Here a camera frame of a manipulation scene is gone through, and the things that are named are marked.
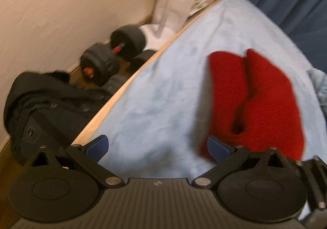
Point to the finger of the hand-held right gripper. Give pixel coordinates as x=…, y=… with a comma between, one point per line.
x=313, y=183

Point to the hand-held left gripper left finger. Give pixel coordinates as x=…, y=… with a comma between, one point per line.
x=98, y=149

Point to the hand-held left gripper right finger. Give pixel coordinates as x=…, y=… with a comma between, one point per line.
x=217, y=150

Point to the red knit sweater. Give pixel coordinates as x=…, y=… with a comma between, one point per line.
x=258, y=106

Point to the black bag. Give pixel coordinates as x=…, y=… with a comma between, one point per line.
x=51, y=106

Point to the light blue bed blanket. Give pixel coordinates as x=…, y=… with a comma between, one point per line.
x=158, y=106

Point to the crumpled light blue cloth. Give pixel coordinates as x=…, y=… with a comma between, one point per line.
x=319, y=88

